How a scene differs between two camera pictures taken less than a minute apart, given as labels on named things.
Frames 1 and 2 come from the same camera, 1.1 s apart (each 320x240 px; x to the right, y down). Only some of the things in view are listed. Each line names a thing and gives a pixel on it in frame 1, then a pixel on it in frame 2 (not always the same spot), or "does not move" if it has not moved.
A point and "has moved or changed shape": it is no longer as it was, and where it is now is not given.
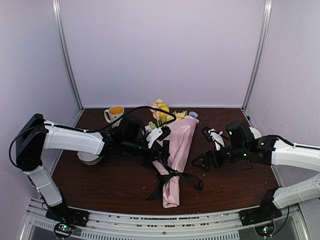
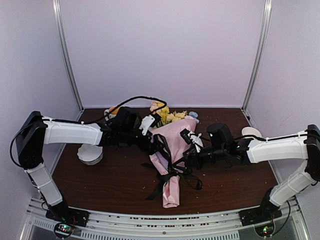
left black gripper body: [130, 147] → [127, 138]
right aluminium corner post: [266, 26] does not move
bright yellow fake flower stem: [164, 117] has moved or changed shape
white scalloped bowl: [88, 158] does not move
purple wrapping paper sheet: [179, 133] does not move
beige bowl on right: [257, 134] does not move
